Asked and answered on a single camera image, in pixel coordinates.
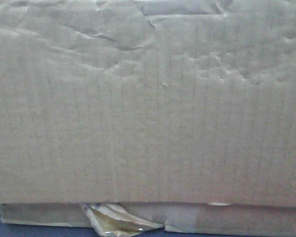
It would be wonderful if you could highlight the large cardboard box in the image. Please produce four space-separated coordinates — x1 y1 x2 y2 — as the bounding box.
0 0 296 237

